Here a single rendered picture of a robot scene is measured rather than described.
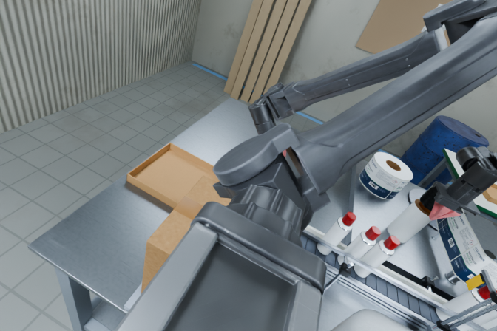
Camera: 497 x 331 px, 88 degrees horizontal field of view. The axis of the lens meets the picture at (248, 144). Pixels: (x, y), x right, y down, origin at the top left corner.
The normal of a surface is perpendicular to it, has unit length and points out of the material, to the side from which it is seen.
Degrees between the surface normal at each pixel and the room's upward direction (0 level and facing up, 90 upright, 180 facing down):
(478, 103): 90
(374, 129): 64
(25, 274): 0
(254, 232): 0
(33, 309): 0
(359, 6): 90
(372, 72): 105
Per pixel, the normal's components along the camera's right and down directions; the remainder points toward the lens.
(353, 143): 0.16, 0.21
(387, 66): -0.61, 0.55
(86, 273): 0.29, -0.76
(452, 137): -0.77, 0.18
